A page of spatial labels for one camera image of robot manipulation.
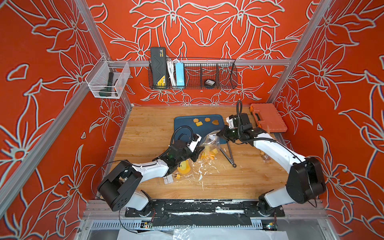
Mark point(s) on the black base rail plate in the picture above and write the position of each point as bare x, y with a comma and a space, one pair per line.
200, 213

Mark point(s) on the clear bag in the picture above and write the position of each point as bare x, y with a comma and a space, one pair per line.
211, 144

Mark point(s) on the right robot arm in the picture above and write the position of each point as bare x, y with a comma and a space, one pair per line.
305, 174

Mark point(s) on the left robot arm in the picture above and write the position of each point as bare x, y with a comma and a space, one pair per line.
119, 187

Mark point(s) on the clear acrylic wall bin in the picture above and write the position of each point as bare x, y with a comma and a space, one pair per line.
98, 77

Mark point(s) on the bag with yellow duck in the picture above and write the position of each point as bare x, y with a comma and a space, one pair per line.
182, 175

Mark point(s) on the dark green screwdriver handle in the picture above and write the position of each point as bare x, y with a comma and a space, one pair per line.
109, 89

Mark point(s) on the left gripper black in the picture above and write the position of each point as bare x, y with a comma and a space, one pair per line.
195, 153

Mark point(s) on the light blue power bank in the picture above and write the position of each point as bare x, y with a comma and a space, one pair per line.
180, 77

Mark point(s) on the black wire wall basket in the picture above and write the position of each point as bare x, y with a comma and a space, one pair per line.
197, 70

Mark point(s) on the dark blue tray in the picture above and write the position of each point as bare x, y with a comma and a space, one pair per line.
203, 130

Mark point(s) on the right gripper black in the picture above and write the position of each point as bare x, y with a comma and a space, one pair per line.
224, 132

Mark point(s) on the orange tool case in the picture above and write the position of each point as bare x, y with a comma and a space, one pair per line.
268, 118

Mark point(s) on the black box in basket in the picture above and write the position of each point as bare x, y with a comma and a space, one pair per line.
159, 67

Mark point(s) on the black metal tongs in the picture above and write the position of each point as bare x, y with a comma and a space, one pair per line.
228, 154

